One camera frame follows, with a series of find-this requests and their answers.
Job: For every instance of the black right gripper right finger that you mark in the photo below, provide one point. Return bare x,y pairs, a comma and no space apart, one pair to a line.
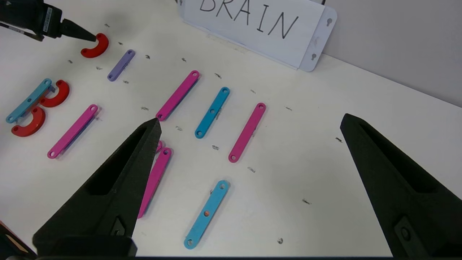
415,209

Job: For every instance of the short dark blue bar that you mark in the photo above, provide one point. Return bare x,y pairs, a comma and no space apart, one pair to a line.
212,112

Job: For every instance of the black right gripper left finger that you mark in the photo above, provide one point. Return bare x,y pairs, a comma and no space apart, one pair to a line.
104,209

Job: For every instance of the long pink bar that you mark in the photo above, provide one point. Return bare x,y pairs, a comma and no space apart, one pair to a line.
155,182
73,131
178,95
159,146

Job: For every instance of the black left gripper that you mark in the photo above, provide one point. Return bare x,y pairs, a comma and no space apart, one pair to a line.
29,16

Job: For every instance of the short pink bar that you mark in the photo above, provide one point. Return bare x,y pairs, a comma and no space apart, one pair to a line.
247,132

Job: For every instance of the long light blue bar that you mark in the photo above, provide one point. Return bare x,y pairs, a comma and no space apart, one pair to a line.
29,101
206,215

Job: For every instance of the small red curved piece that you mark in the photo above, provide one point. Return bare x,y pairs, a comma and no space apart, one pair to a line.
101,48

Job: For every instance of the large red curved piece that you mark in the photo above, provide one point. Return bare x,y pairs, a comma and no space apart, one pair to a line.
36,124
62,96

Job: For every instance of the short purple bar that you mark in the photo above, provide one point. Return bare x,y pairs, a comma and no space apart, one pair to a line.
121,65

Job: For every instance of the white BRAIN sign card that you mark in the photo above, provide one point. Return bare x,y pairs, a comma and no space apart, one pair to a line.
260,25

